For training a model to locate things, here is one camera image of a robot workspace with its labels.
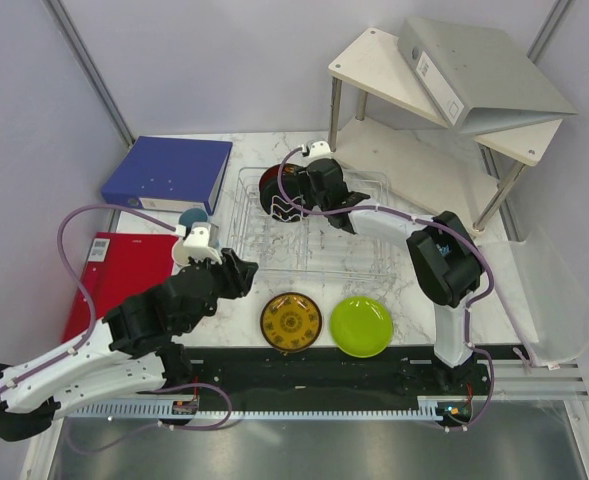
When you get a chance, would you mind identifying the light blue mug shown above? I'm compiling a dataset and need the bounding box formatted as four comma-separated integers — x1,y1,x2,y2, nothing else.
171,239,190,268

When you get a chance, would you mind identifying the red folder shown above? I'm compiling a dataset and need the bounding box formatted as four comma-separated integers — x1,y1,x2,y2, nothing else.
81,232,176,318

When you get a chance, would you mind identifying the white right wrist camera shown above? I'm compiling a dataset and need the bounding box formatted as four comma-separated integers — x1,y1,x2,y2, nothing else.
301,141,333,162

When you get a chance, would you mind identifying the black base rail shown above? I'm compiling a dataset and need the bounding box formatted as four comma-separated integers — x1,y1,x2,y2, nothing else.
187,346,490,411

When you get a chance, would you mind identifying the light blue cup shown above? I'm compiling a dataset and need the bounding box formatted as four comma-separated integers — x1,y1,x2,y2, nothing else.
178,208,209,230

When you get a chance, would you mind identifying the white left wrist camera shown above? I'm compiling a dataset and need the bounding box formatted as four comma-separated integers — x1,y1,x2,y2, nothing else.
183,222,222,264

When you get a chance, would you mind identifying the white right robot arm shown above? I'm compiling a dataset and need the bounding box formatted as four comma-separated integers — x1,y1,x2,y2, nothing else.
281,158,490,394

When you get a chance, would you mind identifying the lime green plate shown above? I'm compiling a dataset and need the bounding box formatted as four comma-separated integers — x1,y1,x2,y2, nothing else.
329,296,394,359

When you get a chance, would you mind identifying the clear wire dish rack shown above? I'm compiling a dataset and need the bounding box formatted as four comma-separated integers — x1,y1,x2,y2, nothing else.
226,167,396,281

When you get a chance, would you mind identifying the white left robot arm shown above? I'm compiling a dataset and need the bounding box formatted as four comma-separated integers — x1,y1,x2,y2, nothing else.
0,248,259,442

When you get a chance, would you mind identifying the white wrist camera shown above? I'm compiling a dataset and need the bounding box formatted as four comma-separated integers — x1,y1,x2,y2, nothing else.
301,141,333,162
183,222,222,264

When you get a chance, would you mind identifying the blue ring binder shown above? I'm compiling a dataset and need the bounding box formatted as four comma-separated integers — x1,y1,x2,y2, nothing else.
100,136,233,215

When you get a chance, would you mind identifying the yellow patterned black plate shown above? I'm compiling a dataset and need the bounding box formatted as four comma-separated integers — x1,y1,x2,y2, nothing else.
259,292,323,354

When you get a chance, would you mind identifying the light blue cable duct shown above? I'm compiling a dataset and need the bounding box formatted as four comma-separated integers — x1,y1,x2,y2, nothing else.
68,398,471,421

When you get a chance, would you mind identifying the grey ring binder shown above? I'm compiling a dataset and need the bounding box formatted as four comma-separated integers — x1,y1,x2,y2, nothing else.
397,16,577,135

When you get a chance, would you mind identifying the cream two-tier shelf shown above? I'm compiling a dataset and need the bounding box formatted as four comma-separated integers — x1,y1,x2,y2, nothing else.
328,27,561,236

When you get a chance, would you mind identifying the white plate holder wire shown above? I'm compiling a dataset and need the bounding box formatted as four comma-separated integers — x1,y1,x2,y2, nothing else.
269,194,306,224

